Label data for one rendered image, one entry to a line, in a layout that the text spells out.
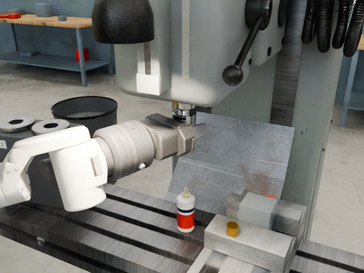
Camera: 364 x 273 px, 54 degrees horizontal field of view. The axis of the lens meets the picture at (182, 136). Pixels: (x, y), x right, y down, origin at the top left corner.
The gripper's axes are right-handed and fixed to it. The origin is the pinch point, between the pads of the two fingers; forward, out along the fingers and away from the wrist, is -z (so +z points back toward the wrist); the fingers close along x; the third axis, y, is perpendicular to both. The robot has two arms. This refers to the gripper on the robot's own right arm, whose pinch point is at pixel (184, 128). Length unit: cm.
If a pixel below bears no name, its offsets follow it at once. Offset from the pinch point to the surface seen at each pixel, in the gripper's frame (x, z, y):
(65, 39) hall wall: 547, -238, 71
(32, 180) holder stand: 35.1, 18.7, 19.8
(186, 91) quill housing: -7.5, 6.9, -10.4
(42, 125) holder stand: 36.6, 13.5, 7.1
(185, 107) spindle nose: -1.9, 1.5, -5.1
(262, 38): -6.7, -13.6, -16.5
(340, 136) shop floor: 88, -304, 120
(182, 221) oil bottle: 1.5, -1.2, 23.6
